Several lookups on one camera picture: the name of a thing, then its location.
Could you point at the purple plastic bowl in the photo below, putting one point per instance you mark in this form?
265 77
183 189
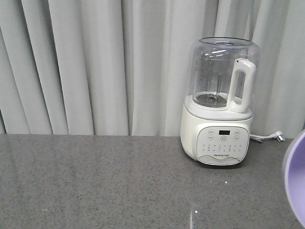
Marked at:
293 170

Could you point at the grey pleated curtain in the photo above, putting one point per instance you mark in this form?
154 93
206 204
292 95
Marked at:
119 67

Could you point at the white blender with clear jar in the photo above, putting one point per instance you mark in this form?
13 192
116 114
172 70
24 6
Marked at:
218 108

